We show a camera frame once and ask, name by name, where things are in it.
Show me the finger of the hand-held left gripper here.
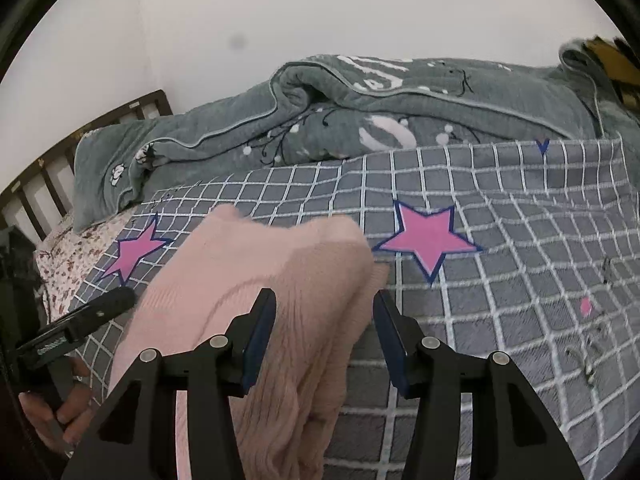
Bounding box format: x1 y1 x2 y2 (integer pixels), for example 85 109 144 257
65 286 137 342

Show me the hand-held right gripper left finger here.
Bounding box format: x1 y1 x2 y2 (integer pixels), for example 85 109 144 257
60 287 277 480

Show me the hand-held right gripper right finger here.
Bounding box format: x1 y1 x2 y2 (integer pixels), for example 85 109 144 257
374 290 586 480

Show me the pink knitted sweater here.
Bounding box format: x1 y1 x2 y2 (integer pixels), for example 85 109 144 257
107 204 391 480

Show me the person's left hand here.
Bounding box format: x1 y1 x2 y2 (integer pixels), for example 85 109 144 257
19 355 101 458

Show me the floral pillow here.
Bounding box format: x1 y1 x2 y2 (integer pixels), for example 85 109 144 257
35 210 136 321

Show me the dark cloth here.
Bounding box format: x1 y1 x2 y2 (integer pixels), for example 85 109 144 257
0 225 43 361

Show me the grey checked star bed sheet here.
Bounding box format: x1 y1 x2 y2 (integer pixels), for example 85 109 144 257
67 132 640 480

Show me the dark wooden headboard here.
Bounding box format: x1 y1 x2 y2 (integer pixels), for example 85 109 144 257
0 90 173 241

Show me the grey-green floral quilt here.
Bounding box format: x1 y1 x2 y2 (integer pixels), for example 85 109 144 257
72 42 640 233

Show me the camouflage cloth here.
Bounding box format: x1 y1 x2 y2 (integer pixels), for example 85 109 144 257
582 35 640 111

